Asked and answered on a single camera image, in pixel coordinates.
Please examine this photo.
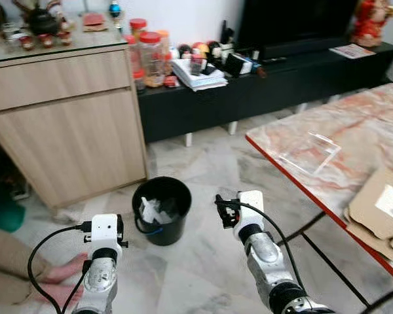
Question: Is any black and white box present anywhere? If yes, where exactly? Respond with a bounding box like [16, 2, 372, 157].
[224, 52, 253, 78]

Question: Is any green cloth item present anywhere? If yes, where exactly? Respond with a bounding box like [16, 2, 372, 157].
[0, 195, 27, 234]

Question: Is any flat brown cardboard piece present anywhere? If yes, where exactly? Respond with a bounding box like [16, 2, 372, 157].
[343, 166, 393, 264]

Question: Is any black flat television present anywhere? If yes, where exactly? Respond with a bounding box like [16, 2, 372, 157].
[236, 0, 362, 61]

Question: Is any large clear red-lid jar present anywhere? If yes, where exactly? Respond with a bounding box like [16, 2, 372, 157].
[138, 31, 168, 88]

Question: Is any clear acrylic stand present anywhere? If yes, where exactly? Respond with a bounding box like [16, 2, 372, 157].
[277, 132, 342, 177]

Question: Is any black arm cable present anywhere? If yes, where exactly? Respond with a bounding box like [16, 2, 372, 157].
[28, 222, 92, 314]
[216, 199, 306, 292]

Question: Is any black rubbish bin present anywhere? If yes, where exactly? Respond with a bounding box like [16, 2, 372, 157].
[132, 176, 193, 247]

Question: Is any small clear red-lid jar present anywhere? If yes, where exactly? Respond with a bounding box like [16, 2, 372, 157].
[132, 68, 147, 94]

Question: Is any marble top coffee table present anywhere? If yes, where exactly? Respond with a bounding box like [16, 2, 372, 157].
[245, 82, 393, 314]

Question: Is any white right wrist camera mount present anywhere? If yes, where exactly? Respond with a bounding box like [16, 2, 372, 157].
[238, 190, 265, 226]

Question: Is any person's bare hand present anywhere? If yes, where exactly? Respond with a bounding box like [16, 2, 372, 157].
[33, 254, 89, 305]

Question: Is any black tv console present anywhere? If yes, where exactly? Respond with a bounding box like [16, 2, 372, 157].
[136, 43, 393, 146]

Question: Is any red figurine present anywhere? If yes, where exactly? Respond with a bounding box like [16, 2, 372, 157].
[352, 0, 393, 48]

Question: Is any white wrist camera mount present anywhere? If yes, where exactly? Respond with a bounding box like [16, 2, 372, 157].
[90, 214, 121, 249]
[238, 190, 265, 226]

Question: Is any clear orange-lid jar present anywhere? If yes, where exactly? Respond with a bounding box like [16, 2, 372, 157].
[159, 29, 174, 74]

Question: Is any stack of white papers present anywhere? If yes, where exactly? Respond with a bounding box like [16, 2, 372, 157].
[171, 59, 229, 92]

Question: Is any printed pamphlet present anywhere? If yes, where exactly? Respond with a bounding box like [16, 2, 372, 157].
[329, 44, 376, 60]

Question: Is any flat red packet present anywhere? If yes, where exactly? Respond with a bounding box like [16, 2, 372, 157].
[82, 13, 109, 32]

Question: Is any tall clear red-lid jar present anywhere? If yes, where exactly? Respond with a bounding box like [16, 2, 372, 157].
[124, 18, 149, 73]

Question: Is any dark teapot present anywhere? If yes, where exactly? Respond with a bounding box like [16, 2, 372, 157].
[25, 5, 61, 37]

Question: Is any light wooden cabinet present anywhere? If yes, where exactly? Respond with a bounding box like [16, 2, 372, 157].
[0, 29, 149, 210]

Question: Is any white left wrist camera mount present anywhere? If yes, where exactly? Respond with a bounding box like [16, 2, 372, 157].
[90, 214, 121, 249]

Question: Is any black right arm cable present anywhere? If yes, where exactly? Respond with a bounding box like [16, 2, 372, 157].
[216, 199, 306, 292]

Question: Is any blue ornament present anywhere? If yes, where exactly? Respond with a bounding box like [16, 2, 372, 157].
[108, 0, 124, 32]

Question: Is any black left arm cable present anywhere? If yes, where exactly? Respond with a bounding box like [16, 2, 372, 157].
[28, 222, 92, 314]

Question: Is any small dark jar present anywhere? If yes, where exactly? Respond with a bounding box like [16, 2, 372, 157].
[190, 52, 205, 76]

